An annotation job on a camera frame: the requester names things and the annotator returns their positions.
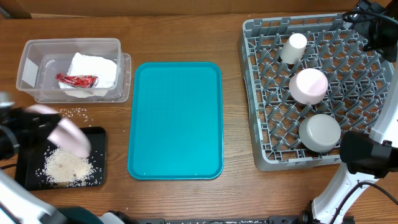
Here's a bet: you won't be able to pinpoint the pink plate with rice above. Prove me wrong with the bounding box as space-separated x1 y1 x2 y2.
21 105 91 157

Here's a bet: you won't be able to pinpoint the red snack wrapper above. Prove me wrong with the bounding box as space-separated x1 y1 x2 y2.
55 73 98 88

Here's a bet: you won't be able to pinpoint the white paper cup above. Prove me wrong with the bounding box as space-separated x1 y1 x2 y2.
280 33 307 64

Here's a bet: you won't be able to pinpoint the pink small bowl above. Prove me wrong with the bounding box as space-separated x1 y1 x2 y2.
289 68 328 105

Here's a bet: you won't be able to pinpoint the grey-green small saucer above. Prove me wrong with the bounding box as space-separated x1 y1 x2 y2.
298 114 341 152

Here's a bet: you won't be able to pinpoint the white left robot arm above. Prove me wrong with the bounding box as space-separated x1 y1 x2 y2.
1 92 135 224

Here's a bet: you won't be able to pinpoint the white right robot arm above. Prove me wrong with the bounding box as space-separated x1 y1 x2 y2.
295 0 397 224

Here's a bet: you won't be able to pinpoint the black waste tray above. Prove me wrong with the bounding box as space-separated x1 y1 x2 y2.
14 127 107 191

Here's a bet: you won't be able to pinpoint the grey dishwasher rack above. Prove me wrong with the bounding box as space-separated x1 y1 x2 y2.
238 14 394 171

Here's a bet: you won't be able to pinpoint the pile of cooked rice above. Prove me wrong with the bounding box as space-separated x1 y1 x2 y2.
34 147 105 188

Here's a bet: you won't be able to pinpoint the spilled rice grains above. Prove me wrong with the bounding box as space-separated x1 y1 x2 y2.
59 107 93 127

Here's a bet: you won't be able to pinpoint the clear plastic bin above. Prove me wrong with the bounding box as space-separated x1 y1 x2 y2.
16 38 132 103

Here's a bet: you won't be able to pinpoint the white napkin in bin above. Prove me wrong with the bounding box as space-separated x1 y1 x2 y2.
58 53 118 98

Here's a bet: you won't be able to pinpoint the teal plastic tray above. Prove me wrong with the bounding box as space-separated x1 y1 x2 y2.
127 62 224 180

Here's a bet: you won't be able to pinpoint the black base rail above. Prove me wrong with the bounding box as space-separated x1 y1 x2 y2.
133 215 319 224

